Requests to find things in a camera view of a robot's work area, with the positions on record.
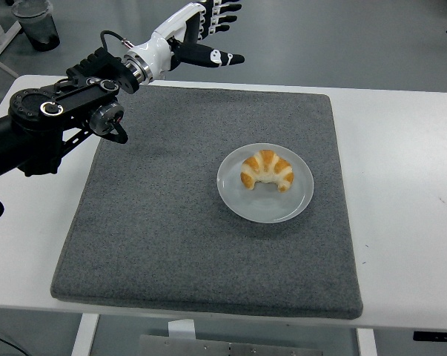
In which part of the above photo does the white table leg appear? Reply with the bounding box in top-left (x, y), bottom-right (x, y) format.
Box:
top-left (70, 314), bottom-right (100, 356)
top-left (355, 328), bottom-right (378, 356)

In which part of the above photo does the white paper label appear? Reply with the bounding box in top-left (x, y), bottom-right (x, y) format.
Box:
top-left (167, 319), bottom-right (196, 340)

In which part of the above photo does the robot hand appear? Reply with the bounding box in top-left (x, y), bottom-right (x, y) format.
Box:
top-left (128, 0), bottom-right (245, 79)

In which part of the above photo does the black bin with clear liner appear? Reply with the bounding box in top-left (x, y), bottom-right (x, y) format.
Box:
top-left (11, 0), bottom-right (61, 52)

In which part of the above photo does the grey felt mat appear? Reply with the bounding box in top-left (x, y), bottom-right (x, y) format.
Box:
top-left (50, 84), bottom-right (364, 320)

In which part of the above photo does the croissant bread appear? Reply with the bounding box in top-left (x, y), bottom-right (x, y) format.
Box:
top-left (239, 149), bottom-right (295, 193)

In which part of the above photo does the light grey round plate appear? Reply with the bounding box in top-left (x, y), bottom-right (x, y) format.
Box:
top-left (216, 142), bottom-right (316, 224)

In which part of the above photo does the black table control panel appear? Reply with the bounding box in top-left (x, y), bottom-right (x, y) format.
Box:
top-left (412, 329), bottom-right (447, 343)

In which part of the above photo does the black floor cable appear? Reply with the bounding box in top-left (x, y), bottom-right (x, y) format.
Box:
top-left (0, 332), bottom-right (28, 356)

